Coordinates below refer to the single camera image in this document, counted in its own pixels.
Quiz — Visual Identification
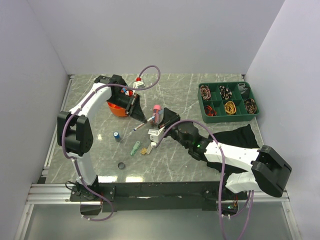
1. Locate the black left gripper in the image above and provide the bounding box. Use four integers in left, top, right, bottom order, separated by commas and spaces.
107, 93, 148, 124

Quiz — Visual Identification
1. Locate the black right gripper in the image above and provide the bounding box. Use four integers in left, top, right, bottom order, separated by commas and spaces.
158, 107, 190, 149

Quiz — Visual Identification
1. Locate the blue white pen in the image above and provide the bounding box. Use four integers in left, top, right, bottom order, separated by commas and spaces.
133, 117, 154, 131

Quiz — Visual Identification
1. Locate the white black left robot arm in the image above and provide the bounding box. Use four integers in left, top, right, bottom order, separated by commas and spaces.
57, 74, 159, 201

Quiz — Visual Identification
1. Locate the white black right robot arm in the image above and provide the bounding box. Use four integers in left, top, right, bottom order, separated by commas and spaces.
160, 120, 292, 199

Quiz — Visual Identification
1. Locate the orange round divided container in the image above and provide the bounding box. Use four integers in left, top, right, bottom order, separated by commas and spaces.
107, 86, 134, 117

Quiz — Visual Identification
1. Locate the blue glue stick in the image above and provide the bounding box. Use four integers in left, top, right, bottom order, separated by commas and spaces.
113, 131, 121, 142

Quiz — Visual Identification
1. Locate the tan eraser block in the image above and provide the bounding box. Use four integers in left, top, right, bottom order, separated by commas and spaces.
140, 148, 147, 155

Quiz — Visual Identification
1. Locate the orange navy rolled band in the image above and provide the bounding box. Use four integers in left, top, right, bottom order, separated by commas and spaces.
204, 105, 217, 117

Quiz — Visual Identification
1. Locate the pink black rolled band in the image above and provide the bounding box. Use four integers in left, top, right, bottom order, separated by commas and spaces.
199, 85, 211, 101

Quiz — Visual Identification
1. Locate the green compartment tray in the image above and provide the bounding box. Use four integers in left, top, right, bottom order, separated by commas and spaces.
197, 81, 260, 124

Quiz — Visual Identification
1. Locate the black white rolled band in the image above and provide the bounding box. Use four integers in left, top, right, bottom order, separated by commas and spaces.
219, 85, 232, 100

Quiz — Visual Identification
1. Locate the yellow rolled band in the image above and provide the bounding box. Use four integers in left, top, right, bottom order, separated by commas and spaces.
224, 101, 237, 115

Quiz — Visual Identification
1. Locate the black cloth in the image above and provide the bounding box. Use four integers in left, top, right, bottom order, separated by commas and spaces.
206, 124, 260, 175

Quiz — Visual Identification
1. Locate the grey rolled cloth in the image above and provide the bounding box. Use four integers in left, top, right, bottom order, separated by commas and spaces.
237, 82, 251, 99

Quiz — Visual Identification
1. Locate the brown black rolled band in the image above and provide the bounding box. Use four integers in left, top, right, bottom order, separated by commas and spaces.
243, 98, 258, 114

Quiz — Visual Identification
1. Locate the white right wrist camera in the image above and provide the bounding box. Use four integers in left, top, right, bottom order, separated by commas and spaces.
148, 127, 165, 148

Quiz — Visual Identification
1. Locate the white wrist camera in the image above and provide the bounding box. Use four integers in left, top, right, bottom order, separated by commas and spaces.
133, 77, 146, 90
148, 127, 165, 148

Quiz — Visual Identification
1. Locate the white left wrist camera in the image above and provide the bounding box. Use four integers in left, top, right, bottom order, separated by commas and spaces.
133, 77, 146, 90

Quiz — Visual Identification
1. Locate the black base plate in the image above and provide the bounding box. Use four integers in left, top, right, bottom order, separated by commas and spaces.
69, 181, 249, 213

